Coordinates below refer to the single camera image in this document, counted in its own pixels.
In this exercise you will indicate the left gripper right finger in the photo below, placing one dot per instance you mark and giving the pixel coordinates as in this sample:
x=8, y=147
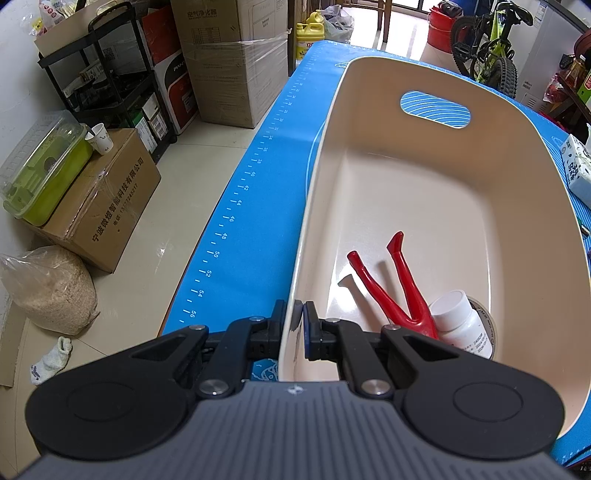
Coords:
x=344, y=343

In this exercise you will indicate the beige plastic storage bin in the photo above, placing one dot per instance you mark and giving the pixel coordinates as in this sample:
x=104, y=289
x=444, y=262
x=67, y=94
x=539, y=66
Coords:
x=468, y=180

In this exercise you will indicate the large stacked cardboard box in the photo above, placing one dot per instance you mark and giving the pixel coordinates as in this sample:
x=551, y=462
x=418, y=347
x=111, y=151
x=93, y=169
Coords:
x=236, y=56

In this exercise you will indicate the green black bicycle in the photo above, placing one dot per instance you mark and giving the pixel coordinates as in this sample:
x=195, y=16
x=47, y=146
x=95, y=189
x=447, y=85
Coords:
x=482, y=50

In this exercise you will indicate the white pill bottle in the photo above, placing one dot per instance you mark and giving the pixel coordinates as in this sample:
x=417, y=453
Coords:
x=458, y=324

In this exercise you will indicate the white tape roll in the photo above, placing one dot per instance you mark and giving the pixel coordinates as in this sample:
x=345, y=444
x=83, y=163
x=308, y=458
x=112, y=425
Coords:
x=487, y=321

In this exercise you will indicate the white paper cup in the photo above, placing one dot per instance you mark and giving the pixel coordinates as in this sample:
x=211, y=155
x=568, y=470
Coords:
x=99, y=138

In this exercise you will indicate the yellow oil jug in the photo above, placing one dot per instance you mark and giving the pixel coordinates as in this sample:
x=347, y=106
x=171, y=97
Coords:
x=307, y=33

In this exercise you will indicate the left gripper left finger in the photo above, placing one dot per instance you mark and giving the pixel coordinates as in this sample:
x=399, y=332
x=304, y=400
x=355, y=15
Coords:
x=247, y=350

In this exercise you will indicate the floor cardboard box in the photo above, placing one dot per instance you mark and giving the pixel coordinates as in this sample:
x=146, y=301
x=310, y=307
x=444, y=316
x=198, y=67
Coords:
x=96, y=217

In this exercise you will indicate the bag of grain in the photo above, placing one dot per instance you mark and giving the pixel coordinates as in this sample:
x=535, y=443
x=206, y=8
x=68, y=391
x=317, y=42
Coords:
x=53, y=287

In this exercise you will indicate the white sock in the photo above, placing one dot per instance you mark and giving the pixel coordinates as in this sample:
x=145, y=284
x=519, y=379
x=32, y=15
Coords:
x=51, y=363

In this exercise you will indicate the blue silicone table mat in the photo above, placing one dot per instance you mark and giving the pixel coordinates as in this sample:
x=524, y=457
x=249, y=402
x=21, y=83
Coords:
x=245, y=259

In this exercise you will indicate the green plastic lidded container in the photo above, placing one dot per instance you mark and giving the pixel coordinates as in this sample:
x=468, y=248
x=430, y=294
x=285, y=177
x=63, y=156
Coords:
x=43, y=165

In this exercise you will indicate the black metal shelf cart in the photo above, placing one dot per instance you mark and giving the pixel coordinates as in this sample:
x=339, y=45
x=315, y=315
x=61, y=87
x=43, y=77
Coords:
x=107, y=76

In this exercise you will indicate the red bucket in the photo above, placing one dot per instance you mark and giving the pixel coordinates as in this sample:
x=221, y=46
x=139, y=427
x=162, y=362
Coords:
x=442, y=18

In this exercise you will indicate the white chest freezer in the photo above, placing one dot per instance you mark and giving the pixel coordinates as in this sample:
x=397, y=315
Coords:
x=539, y=48

